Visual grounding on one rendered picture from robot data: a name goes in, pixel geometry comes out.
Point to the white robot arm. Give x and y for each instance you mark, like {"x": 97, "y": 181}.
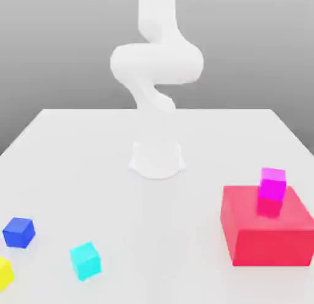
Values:
{"x": 157, "y": 63}

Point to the small magenta cube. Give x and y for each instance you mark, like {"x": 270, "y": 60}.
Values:
{"x": 272, "y": 188}

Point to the small cyan cube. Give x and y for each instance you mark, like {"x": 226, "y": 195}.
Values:
{"x": 85, "y": 262}

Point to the small blue cube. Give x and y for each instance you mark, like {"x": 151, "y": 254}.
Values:
{"x": 18, "y": 234}

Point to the small yellow cube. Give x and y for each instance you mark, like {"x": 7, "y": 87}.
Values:
{"x": 4, "y": 273}

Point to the large red box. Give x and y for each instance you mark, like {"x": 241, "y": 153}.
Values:
{"x": 265, "y": 245}

